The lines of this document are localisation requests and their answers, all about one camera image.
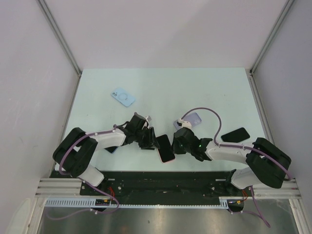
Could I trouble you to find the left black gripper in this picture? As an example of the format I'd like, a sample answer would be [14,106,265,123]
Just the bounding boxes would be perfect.
[134,127,160,150]

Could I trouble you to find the pink phone case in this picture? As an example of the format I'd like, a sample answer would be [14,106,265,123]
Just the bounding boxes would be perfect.
[156,134,176,163]

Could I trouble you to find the purple phone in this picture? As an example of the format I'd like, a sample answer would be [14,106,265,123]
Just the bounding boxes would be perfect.
[156,134,175,163]

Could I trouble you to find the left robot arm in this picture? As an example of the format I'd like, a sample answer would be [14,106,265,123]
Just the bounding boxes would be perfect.
[53,113,160,195]

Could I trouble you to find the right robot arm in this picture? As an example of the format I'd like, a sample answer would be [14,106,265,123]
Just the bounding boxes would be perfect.
[172,127,292,195]

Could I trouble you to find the lavender phone case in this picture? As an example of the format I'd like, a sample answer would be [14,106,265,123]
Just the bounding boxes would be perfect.
[174,113,202,130]

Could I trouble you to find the blue phone left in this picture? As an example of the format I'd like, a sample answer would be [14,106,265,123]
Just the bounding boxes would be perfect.
[105,146,118,154]

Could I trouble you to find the light blue phone case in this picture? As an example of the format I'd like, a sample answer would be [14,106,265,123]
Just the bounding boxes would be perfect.
[111,88,136,107]

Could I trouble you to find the black phone right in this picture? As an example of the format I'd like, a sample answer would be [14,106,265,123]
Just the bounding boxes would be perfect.
[221,127,250,143]

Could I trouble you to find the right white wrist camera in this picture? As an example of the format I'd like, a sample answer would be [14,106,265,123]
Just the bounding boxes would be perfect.
[176,118,192,129]

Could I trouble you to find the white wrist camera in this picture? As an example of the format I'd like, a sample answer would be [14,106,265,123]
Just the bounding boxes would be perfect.
[176,118,192,129]
[144,116,152,128]

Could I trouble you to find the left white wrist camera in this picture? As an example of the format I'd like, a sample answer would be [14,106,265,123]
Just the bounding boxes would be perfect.
[144,116,152,128]

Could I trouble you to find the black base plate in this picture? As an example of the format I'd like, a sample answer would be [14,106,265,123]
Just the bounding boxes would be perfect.
[50,170,285,199]

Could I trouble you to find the white slotted cable duct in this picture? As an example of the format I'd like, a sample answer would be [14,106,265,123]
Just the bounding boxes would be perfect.
[45,198,229,209]

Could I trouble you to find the right side aluminium rail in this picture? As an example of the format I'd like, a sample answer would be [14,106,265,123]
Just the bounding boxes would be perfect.
[245,69,275,145]

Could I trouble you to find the aluminium rail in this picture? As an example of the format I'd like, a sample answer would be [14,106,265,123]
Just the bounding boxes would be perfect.
[35,177,299,198]
[245,69,275,145]

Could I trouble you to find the aluminium front rail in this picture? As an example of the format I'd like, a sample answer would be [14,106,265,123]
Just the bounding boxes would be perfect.
[35,177,299,198]

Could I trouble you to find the left corner aluminium post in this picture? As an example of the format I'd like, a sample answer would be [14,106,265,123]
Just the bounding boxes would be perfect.
[36,0,82,77]

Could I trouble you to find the corner aluminium post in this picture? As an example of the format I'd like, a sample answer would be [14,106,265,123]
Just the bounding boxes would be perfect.
[36,0,82,77]
[249,0,296,74]

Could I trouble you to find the right corner aluminium post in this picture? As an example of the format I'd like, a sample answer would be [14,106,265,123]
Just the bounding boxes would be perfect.
[249,0,296,74]

